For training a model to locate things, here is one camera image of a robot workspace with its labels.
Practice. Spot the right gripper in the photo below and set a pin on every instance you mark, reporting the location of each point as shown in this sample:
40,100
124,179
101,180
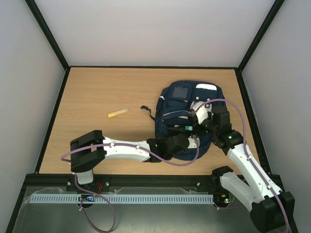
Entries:
197,118

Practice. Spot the green whiteboard marker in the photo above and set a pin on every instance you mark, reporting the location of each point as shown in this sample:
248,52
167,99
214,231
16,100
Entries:
188,128

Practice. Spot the navy blue backpack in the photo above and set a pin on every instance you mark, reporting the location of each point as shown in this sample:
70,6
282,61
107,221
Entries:
173,110

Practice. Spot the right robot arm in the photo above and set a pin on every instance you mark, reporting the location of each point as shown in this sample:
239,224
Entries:
269,207

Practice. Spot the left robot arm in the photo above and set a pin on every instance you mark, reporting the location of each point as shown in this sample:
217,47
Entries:
90,149

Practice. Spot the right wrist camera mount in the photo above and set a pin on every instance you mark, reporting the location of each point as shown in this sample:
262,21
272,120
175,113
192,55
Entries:
201,112

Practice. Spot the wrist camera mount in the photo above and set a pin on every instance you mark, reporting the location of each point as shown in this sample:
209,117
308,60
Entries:
201,112
194,142

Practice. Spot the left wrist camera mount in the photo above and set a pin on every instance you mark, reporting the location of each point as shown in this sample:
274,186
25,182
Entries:
194,142

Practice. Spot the black aluminium frame rail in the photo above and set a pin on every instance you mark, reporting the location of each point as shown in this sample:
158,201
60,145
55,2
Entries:
200,183

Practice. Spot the grey slotted cable duct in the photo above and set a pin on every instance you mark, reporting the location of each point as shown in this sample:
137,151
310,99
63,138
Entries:
121,199

